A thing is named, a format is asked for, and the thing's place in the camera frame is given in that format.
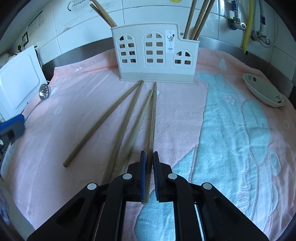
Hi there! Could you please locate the wooden chopstick seven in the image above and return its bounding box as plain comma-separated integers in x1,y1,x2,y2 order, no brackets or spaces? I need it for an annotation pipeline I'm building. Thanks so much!
142,82,157,204

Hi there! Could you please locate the wooden chopstick four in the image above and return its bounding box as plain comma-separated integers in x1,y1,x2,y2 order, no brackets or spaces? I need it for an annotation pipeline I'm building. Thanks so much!
63,79,145,168

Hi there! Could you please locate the wooden chopstick six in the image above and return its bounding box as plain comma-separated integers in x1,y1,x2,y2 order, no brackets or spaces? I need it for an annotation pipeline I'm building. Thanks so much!
120,89,154,174

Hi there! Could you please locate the wooden chopstick five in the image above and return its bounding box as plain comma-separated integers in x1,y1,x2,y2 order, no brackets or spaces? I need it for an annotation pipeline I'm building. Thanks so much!
102,80,144,184

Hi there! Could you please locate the wooden chopstick one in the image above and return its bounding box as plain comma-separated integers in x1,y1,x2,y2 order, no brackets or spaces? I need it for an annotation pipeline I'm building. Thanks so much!
90,4,117,28

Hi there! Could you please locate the wooden chopstick three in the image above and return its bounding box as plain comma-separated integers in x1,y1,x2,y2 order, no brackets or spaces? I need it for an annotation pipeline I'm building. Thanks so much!
90,0,117,28

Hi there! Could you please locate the wooden chopstick ten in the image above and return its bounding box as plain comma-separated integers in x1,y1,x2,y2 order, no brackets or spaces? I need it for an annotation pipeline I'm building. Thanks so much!
190,0,210,40

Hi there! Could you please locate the wooden chopstick eight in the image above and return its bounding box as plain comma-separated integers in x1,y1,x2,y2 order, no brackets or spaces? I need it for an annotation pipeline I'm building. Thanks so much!
183,0,197,39

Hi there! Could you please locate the wooden chopstick nine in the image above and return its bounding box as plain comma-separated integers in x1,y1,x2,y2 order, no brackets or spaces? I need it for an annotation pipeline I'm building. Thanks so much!
194,0,215,40

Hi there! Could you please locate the metal slotted ladle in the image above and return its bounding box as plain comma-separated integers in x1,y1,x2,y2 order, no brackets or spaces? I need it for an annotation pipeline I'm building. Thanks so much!
23,84,50,123

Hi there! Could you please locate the pink towel with blue print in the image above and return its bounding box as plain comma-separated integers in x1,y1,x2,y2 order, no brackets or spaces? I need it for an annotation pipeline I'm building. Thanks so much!
1,49,295,240

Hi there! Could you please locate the white ceramic dish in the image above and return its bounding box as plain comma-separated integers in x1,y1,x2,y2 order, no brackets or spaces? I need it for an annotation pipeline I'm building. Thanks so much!
242,73,285,108

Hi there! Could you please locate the white plastic utensil holder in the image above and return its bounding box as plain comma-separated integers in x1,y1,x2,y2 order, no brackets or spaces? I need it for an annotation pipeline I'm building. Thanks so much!
111,23,199,83

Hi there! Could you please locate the chrome water valve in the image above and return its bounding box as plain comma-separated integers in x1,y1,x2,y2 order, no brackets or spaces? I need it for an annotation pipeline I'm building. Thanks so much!
252,31,270,46

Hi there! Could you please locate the red water valve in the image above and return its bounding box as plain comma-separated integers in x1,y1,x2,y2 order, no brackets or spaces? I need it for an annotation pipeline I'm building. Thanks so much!
228,18,246,31

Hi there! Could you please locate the wall power socket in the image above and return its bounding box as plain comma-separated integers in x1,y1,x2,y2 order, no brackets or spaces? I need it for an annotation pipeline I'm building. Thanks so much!
21,32,29,47

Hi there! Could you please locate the yellow gas hose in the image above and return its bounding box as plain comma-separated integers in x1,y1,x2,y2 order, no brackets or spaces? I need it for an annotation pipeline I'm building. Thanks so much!
242,0,254,55

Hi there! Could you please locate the right braided metal hose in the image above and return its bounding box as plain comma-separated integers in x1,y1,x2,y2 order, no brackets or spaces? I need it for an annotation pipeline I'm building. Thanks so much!
254,0,265,40

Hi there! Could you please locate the braided metal hose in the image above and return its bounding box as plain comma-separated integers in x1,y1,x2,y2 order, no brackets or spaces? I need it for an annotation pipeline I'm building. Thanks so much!
230,0,239,20
254,0,265,40

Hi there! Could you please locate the left braided metal hose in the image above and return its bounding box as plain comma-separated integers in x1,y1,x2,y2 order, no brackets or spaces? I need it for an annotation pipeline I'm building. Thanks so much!
230,0,239,20

